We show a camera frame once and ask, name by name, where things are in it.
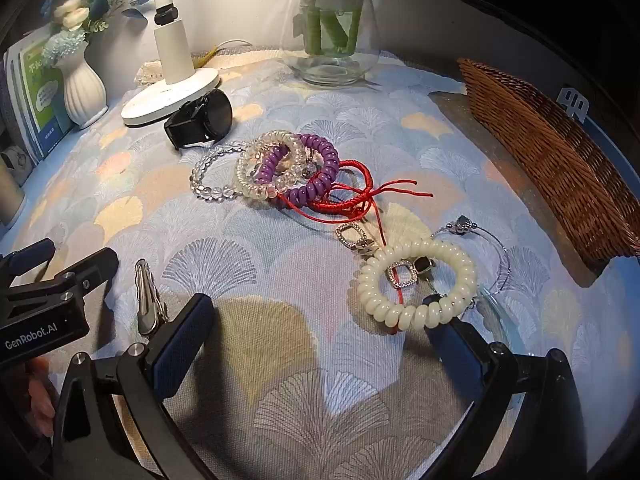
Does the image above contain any white desk lamp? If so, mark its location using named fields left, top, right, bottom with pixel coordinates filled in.
left=121, top=0, right=222, bottom=127

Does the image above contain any white ribbed vase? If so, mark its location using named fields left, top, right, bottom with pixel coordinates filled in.
left=54, top=47, right=108, bottom=128

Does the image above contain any artificial flower bouquet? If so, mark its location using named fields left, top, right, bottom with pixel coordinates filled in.
left=40, top=0, right=156, bottom=68

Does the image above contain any beige thermos bottle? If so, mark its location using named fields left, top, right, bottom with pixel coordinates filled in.
left=0, top=160, right=28, bottom=228

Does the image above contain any clear spiral hair tie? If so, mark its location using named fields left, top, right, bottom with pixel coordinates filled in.
left=236, top=131, right=307, bottom=200

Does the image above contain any cream spiral hair tie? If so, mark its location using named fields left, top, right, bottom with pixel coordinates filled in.
left=356, top=239, right=478, bottom=330

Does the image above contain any brown wicker basket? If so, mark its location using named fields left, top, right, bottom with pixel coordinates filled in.
left=457, top=57, right=640, bottom=273

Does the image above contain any fan pattern tablecloth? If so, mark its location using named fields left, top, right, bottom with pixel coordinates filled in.
left=15, top=50, right=640, bottom=480

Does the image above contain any clear bead bracelet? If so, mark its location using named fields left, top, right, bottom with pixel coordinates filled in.
left=189, top=141, right=251, bottom=201

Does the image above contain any round glass vase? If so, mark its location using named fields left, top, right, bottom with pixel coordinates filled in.
left=280, top=0, right=382, bottom=86

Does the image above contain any black smartwatch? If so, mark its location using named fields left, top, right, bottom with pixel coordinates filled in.
left=164, top=88, right=233, bottom=150

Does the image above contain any green white booklet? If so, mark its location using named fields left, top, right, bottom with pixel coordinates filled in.
left=20, top=40, right=76, bottom=158

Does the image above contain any purple spiral hair tie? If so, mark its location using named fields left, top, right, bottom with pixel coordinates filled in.
left=254, top=133, right=339, bottom=207

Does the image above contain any silver square link bracelet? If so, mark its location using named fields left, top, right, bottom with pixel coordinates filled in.
left=335, top=222, right=438, bottom=291

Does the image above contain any red string bracelet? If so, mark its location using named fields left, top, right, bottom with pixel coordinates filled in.
left=277, top=159, right=434, bottom=248

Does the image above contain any silver hair clip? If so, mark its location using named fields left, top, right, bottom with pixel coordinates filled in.
left=135, top=258, right=168, bottom=337

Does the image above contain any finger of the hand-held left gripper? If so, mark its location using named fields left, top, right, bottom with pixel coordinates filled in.
left=0, top=238, right=57, bottom=283
left=50, top=249, right=120, bottom=307

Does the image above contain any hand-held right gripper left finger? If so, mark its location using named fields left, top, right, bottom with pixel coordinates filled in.
left=50, top=292, right=218, bottom=480

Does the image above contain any white plastic clip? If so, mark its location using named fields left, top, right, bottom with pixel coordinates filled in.
left=559, top=86, right=588, bottom=122

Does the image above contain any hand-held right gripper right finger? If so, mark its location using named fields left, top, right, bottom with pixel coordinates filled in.
left=421, top=294, right=586, bottom=480

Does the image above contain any silver bangle with heart charm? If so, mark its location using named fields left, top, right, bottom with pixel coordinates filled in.
left=430, top=215, right=511, bottom=306

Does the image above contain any person's left hand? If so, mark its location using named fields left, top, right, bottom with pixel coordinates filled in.
left=25, top=357, right=57, bottom=438

